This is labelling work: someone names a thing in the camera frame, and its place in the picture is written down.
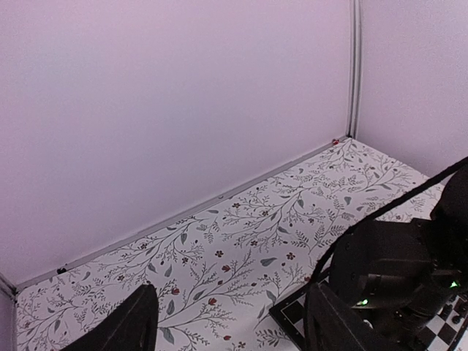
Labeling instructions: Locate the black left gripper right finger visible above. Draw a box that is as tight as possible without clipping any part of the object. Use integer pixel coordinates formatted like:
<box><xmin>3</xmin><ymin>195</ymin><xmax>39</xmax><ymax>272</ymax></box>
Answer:
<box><xmin>303</xmin><ymin>284</ymin><xmax>399</xmax><ymax>351</ymax></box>

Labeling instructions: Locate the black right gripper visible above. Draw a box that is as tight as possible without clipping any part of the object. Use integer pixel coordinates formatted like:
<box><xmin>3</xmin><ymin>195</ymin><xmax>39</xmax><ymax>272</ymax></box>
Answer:
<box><xmin>350</xmin><ymin>270</ymin><xmax>461</xmax><ymax>350</ymax></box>

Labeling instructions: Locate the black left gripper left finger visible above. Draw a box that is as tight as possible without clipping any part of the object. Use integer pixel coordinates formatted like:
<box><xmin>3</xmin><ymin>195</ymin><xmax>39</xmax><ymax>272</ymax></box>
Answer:
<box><xmin>64</xmin><ymin>284</ymin><xmax>158</xmax><ymax>351</ymax></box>

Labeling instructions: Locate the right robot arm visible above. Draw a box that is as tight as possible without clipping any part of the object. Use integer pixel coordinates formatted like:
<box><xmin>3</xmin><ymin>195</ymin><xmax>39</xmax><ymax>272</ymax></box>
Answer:
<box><xmin>345</xmin><ymin>167</ymin><xmax>467</xmax><ymax>350</ymax></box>

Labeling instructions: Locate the black and white chess board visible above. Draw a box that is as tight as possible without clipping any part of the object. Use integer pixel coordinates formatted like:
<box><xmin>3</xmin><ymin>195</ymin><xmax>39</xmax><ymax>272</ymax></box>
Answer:
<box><xmin>269</xmin><ymin>287</ymin><xmax>467</xmax><ymax>350</ymax></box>

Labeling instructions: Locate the floral patterned table mat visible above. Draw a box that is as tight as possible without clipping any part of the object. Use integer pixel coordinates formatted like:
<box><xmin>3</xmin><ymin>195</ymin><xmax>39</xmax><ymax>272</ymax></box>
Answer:
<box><xmin>17</xmin><ymin>140</ymin><xmax>426</xmax><ymax>350</ymax></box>

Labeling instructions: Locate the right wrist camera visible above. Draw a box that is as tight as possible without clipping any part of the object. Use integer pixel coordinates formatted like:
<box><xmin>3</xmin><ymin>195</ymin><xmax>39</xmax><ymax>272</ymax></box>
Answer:
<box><xmin>328</xmin><ymin>219</ymin><xmax>434</xmax><ymax>306</ymax></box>

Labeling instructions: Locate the back aluminium rail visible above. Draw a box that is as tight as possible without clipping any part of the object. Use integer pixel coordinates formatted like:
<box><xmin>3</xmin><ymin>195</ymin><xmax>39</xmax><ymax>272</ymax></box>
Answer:
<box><xmin>11</xmin><ymin>140</ymin><xmax>336</xmax><ymax>296</ymax></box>

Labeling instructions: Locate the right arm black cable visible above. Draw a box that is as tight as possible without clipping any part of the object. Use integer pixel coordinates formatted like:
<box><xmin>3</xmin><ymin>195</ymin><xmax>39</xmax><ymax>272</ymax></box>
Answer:
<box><xmin>309</xmin><ymin>156</ymin><xmax>468</xmax><ymax>286</ymax></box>

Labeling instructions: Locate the right aluminium frame post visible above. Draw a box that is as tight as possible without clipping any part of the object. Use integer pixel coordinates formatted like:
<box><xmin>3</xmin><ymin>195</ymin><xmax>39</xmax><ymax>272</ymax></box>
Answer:
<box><xmin>346</xmin><ymin>0</ymin><xmax>363</xmax><ymax>139</ymax></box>

